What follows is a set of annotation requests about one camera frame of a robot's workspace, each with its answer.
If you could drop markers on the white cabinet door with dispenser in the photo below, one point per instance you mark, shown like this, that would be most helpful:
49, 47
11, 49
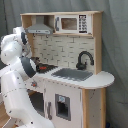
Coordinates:
63, 105

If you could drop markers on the wooden toy kitchen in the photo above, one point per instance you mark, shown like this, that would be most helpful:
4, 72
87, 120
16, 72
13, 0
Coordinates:
62, 50

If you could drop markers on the black stovetop with red burners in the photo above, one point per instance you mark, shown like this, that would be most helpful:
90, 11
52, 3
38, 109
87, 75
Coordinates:
44, 68

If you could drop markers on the toy microwave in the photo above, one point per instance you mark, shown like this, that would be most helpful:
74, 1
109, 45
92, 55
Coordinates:
74, 24

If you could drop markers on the right red stove knob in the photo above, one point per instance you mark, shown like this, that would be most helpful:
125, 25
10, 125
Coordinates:
34, 84

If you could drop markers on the grey toy sink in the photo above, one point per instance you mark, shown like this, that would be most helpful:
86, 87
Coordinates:
72, 74

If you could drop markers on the black toy faucet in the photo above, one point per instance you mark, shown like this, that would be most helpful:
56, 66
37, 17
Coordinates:
82, 60

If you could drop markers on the grey range hood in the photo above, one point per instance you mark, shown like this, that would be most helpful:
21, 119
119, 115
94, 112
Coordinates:
39, 27

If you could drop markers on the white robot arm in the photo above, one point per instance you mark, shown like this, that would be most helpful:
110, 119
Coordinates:
16, 55

